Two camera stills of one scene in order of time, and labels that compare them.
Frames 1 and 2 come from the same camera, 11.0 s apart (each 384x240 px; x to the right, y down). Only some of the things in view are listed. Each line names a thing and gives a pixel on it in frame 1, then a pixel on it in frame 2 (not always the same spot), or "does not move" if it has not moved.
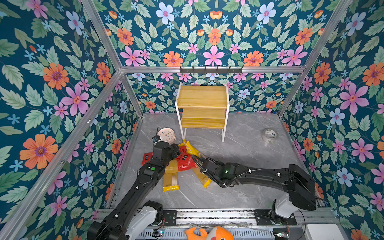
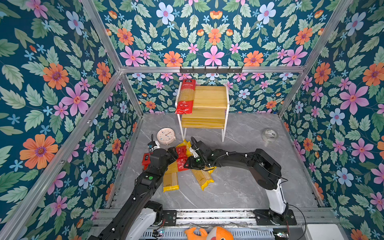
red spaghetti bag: [185, 160] does not move
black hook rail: [206, 70] does not move
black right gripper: [218, 164] -> [191, 164]
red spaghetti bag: [147, 157] does not move
